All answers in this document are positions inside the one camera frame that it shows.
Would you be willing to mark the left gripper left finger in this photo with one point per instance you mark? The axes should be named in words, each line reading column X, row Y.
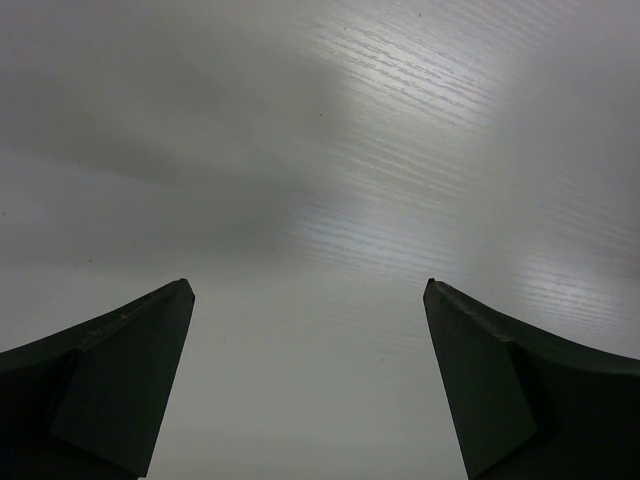
column 88, row 402

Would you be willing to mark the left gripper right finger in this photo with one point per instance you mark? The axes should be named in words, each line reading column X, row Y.
column 528, row 404

